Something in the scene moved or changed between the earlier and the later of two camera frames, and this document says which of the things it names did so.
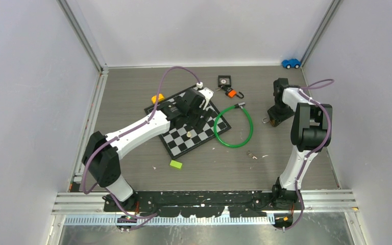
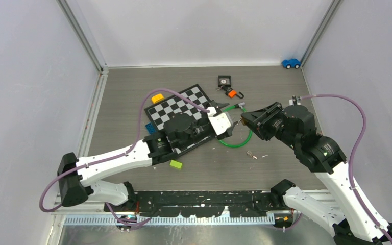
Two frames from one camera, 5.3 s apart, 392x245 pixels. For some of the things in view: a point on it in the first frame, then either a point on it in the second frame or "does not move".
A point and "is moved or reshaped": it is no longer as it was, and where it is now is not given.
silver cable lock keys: (248, 152) does not move
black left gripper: (199, 123) → (227, 132)
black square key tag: (224, 80) does not move
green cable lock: (240, 105) does not move
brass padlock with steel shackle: (271, 122) is moved or reshaped
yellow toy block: (161, 98) does not move
